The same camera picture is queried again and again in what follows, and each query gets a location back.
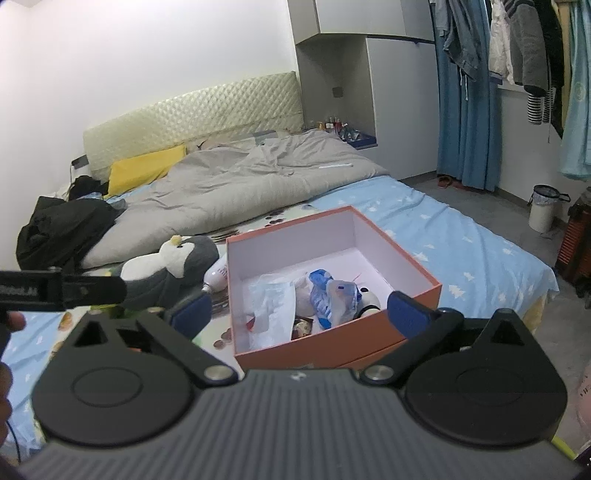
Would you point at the hanging white garment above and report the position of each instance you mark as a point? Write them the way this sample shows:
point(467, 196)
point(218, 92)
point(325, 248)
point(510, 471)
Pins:
point(499, 41)

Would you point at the blue face mask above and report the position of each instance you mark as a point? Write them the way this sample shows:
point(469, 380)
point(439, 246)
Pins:
point(272, 300)

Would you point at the blue white tissue packet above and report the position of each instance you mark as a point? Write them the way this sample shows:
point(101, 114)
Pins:
point(319, 295)

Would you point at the yellow pillow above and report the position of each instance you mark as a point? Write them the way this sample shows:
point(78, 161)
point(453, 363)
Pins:
point(143, 168)

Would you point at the grey built-in cabinet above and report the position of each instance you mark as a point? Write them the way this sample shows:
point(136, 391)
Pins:
point(401, 101)

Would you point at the blue curtain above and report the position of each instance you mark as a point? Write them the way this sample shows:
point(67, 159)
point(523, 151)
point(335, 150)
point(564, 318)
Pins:
point(471, 120)

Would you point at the hanging light blue garment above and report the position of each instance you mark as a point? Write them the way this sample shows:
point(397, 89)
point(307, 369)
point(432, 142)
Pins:
point(577, 101)

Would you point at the hanging grey blue garment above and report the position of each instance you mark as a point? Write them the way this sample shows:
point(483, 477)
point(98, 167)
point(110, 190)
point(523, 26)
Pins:
point(464, 37)

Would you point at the person's left hand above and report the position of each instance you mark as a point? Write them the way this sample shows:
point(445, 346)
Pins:
point(13, 321)

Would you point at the black jacket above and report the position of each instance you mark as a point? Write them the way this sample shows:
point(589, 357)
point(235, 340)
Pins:
point(64, 230)

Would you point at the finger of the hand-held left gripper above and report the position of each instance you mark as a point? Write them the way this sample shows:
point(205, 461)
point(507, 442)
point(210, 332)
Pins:
point(94, 290)

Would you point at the grey duvet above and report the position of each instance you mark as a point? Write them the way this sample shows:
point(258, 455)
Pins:
point(240, 194)

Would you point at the black wall charger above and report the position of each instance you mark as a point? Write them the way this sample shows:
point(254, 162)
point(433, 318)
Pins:
point(79, 161)

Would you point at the white trash bin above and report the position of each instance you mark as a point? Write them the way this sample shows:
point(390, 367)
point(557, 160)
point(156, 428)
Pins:
point(545, 210)

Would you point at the dark red suitcase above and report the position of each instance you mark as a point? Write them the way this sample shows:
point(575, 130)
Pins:
point(576, 240)

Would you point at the red brown snack packet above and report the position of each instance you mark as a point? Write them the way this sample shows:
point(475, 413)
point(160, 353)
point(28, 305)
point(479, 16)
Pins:
point(250, 322)

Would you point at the clear bag with white item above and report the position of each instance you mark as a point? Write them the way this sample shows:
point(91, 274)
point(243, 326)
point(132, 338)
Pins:
point(302, 295)

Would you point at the hanging black garment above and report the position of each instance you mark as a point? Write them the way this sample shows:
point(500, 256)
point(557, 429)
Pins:
point(556, 69)

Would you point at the clear zip bag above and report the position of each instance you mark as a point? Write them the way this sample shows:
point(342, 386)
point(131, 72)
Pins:
point(342, 297)

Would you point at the white tube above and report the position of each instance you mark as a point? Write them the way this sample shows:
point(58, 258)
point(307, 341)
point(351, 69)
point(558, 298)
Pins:
point(217, 278)

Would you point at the blue storage tray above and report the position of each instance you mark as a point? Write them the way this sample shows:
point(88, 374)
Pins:
point(362, 137)

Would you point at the row of small bottles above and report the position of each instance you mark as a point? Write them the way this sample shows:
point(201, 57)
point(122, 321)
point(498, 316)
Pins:
point(330, 125)

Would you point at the cream quilted headboard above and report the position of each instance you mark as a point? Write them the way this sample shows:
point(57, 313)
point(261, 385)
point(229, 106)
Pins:
point(194, 110)

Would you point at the wall switch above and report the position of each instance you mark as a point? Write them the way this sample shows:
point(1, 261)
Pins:
point(337, 92)

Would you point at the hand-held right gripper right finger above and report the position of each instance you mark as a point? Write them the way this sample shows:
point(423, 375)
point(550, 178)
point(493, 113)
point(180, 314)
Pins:
point(407, 314)

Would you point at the hanging grey sweater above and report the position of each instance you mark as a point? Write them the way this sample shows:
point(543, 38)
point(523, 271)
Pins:
point(531, 46)

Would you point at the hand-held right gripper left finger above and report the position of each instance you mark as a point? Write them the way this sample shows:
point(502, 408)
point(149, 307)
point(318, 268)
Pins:
point(191, 314)

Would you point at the grey white penguin plush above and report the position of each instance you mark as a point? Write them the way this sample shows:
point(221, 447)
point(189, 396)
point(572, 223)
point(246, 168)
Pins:
point(166, 272)

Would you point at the striped hanging sleeve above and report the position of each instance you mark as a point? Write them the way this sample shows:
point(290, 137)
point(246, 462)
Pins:
point(538, 108)

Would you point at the panda plush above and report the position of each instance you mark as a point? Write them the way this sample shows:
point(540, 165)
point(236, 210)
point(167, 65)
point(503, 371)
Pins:
point(369, 300)

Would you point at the black cloth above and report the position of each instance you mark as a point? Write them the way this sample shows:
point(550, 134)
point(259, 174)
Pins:
point(87, 187)

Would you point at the orange cardboard box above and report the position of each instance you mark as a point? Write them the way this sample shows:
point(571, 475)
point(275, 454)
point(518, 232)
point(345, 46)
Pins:
point(323, 353)

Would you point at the brown slippers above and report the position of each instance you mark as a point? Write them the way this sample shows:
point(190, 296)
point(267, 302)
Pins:
point(445, 182)

